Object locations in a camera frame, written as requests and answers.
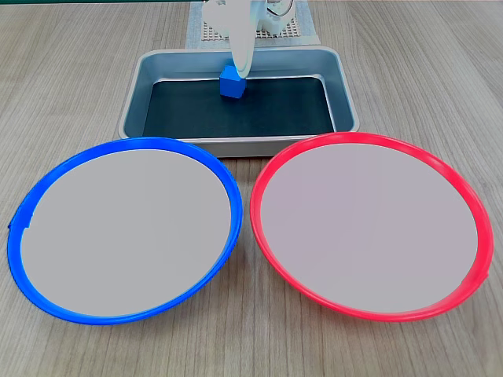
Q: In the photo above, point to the steel tray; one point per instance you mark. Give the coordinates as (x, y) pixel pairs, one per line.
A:
(135, 102)

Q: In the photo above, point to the white plate red rim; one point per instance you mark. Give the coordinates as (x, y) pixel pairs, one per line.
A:
(369, 228)

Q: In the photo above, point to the black tray mat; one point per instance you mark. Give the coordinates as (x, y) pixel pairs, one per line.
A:
(275, 112)

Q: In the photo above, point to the small blue cube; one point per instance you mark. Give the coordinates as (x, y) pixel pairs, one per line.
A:
(232, 88)

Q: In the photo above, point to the white plate blue rim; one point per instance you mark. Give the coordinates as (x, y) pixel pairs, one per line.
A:
(125, 231)

